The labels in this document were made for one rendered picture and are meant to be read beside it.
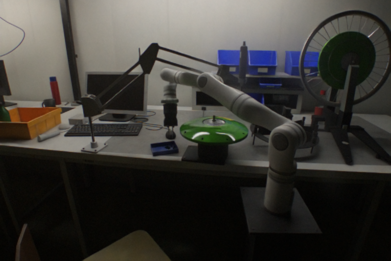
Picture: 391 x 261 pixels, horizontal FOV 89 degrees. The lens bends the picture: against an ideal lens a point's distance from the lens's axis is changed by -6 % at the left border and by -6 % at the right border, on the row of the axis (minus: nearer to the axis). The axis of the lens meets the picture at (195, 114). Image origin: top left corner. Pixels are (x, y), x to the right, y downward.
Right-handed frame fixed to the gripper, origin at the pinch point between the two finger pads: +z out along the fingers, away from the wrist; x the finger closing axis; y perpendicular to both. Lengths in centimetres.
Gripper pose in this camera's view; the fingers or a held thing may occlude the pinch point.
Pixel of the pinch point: (171, 137)
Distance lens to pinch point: 111.8
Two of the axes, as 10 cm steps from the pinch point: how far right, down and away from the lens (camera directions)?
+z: 0.5, 9.9, -1.6
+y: -0.9, 1.7, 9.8
